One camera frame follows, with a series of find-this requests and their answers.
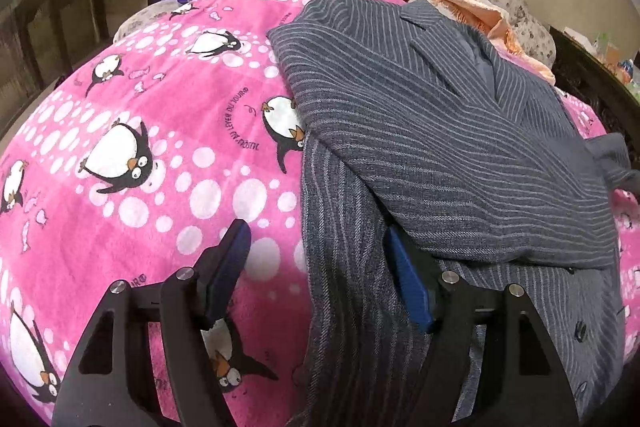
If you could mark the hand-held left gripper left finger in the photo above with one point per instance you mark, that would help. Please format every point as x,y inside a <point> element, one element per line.
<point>234,252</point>

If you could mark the clutter of packets and boxes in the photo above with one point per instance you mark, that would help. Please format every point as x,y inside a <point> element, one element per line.
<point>615,57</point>

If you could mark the dark carved wooden cabinet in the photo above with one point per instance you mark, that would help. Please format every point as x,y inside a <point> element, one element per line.
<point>585,77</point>

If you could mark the grey striped suit jacket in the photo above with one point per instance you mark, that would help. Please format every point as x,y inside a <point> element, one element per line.
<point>425,132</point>

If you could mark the peach fringed towel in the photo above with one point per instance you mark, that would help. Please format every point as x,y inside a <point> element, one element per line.
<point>480,14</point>

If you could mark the pink penguin print blanket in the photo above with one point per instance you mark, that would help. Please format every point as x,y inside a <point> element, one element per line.
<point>150,207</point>

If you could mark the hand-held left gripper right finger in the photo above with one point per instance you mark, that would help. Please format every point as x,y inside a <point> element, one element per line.
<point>411,279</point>

